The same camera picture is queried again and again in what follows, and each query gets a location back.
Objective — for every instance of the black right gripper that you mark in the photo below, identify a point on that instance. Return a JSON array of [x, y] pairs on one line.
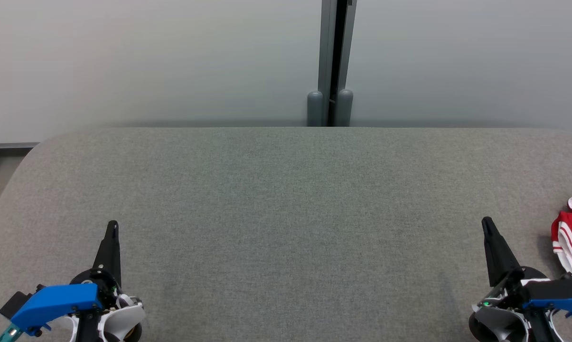
[[509, 289]]

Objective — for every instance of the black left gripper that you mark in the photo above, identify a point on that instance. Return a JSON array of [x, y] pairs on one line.
[[93, 277]]

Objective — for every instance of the grey baseboard strip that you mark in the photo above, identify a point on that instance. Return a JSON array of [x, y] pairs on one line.
[[13, 145]]

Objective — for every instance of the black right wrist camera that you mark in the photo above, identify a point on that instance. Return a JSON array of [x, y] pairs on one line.
[[567, 275]]

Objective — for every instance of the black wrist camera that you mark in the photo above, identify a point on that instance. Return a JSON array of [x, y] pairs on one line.
[[567, 275], [16, 304]]

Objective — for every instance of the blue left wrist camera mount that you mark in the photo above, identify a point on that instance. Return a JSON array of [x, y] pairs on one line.
[[53, 302]]

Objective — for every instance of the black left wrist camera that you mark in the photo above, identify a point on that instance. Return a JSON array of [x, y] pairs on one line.
[[16, 304]]

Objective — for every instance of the grey cylindrical post cap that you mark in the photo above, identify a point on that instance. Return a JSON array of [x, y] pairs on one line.
[[345, 108]]

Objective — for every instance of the grey partition post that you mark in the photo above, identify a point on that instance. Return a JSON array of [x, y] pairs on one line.
[[315, 109]]

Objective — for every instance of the grey metal door frame post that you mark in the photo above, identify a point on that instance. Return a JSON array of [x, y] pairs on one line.
[[327, 47]]

